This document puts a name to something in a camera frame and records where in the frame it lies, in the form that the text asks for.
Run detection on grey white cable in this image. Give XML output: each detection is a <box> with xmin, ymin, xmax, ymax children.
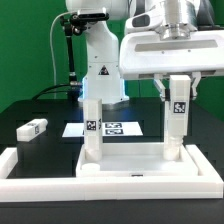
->
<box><xmin>49</xmin><ymin>11</ymin><xmax>78</xmax><ymax>90</ymax></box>

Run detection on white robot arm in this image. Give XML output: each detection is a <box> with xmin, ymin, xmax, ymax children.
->
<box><xmin>65</xmin><ymin>0</ymin><xmax>224</xmax><ymax>105</ymax></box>

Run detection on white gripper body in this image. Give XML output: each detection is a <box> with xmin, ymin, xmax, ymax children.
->
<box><xmin>119</xmin><ymin>30</ymin><xmax>224</xmax><ymax>80</ymax></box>

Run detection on white desk top tray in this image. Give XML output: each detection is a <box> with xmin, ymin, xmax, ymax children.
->
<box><xmin>76</xmin><ymin>143</ymin><xmax>199</xmax><ymax>177</ymax></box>

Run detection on black cables on table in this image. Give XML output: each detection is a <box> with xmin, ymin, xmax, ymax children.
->
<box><xmin>31</xmin><ymin>83</ymin><xmax>83</xmax><ymax>101</ymax></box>

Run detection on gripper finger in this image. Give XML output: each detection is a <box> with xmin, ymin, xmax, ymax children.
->
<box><xmin>153</xmin><ymin>74</ymin><xmax>170</xmax><ymax>102</ymax></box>
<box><xmin>190</xmin><ymin>72</ymin><xmax>201</xmax><ymax>100</ymax></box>

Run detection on white U-shaped frame fence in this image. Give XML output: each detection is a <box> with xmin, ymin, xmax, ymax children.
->
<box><xmin>0</xmin><ymin>145</ymin><xmax>224</xmax><ymax>202</ymax></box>

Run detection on camera on stand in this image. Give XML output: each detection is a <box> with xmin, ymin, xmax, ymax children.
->
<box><xmin>77</xmin><ymin>8</ymin><xmax>109</xmax><ymax>21</ymax></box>

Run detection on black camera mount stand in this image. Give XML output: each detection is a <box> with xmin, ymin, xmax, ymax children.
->
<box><xmin>60</xmin><ymin>16</ymin><xmax>84</xmax><ymax>102</ymax></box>

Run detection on marker tag sheet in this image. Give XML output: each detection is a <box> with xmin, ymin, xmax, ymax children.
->
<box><xmin>62</xmin><ymin>122</ymin><xmax>143</xmax><ymax>138</ymax></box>

